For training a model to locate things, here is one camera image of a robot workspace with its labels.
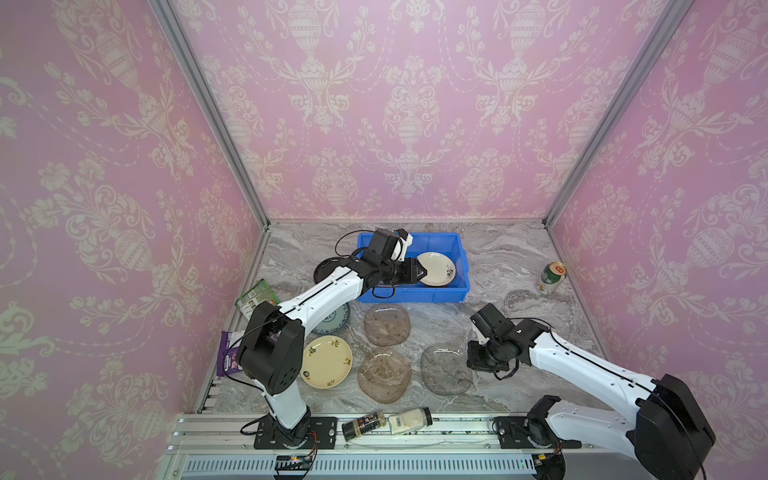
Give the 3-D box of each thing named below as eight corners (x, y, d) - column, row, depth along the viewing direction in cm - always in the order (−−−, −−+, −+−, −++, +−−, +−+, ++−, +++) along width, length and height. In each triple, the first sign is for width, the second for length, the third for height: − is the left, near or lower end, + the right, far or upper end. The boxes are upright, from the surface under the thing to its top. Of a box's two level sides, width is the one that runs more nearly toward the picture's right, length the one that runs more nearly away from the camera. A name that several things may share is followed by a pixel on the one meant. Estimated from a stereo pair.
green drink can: (537, 296, 102) (552, 277, 93) (532, 281, 106) (545, 261, 97) (555, 296, 102) (571, 277, 93) (549, 281, 106) (563, 261, 97)
